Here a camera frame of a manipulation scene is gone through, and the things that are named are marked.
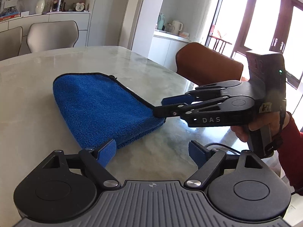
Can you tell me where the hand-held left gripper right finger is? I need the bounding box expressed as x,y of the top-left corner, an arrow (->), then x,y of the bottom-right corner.
184,140 -> 270,190

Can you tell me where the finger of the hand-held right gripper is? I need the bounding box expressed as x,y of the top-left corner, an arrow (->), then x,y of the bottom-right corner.
162,80 -> 242,106
153,95 -> 231,123

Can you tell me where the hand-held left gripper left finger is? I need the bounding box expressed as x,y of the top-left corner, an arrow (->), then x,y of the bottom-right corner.
35,139 -> 121,191

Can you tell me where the blue towel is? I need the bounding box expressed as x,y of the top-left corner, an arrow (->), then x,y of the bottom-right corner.
52,72 -> 166,150

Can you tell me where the person's right hand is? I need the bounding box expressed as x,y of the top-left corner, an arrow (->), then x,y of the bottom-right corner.
231,112 -> 291,145

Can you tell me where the brown leather chair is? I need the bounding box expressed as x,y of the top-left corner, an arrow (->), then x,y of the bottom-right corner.
176,42 -> 244,87

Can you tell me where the white counter cabinet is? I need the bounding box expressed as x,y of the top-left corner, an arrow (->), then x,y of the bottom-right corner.
149,30 -> 197,72

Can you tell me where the cream kettle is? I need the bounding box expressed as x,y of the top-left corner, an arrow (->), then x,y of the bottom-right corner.
171,20 -> 183,35

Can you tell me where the wooden glass door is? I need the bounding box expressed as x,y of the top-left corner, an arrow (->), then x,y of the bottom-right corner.
204,0 -> 303,90

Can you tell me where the mint green jug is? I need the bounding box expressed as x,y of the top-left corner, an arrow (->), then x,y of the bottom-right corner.
157,13 -> 166,30

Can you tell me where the white sideboard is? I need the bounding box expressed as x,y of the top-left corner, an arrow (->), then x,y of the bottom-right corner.
0,11 -> 91,62

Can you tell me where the beige chair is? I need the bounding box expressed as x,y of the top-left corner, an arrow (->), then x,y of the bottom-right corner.
0,26 -> 23,61
27,20 -> 79,52

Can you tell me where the white vase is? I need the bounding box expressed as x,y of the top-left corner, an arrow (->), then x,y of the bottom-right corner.
35,0 -> 45,14

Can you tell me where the stack of books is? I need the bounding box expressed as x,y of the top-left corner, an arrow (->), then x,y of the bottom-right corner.
0,11 -> 20,22

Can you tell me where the black cable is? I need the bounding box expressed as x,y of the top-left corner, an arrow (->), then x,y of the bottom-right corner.
204,143 -> 242,155

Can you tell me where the black wrist strap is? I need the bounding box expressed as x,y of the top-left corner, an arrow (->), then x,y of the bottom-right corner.
265,104 -> 288,152

